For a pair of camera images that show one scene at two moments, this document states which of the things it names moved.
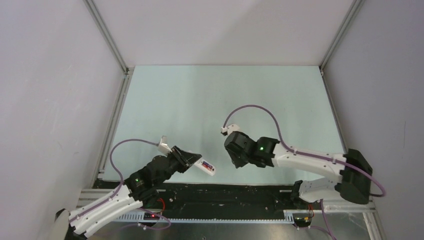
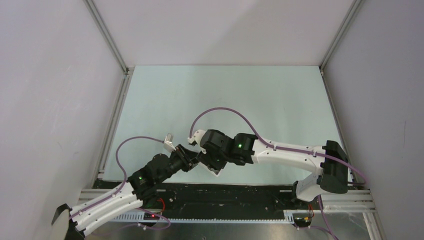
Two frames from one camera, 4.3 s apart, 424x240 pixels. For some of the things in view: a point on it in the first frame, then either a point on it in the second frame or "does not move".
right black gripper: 238,163 to 205,157
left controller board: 149,216 does not move
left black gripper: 185,159 does not move
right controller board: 302,219 does not move
